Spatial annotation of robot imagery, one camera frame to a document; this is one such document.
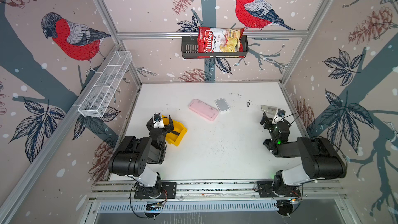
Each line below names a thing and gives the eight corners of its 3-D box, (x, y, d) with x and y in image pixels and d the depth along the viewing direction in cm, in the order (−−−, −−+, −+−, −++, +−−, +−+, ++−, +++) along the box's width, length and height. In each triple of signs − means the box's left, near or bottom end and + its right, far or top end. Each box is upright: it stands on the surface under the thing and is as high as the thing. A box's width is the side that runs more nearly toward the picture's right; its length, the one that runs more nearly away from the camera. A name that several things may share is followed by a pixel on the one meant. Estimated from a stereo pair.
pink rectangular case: (186, 108, 107) (185, 106, 106) (194, 98, 113) (193, 96, 111) (213, 122, 100) (214, 121, 98) (220, 111, 105) (221, 109, 104)
